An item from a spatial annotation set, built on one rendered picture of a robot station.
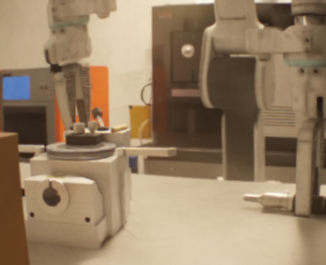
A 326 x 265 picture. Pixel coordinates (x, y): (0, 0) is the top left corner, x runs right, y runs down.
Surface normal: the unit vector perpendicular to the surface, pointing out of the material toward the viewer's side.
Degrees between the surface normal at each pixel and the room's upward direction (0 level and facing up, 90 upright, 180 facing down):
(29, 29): 90
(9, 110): 90
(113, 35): 90
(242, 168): 99
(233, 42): 106
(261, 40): 90
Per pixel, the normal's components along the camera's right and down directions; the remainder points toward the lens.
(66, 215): -0.14, 0.12
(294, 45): -0.87, 0.07
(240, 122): -0.44, 0.26
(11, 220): 0.92, 0.04
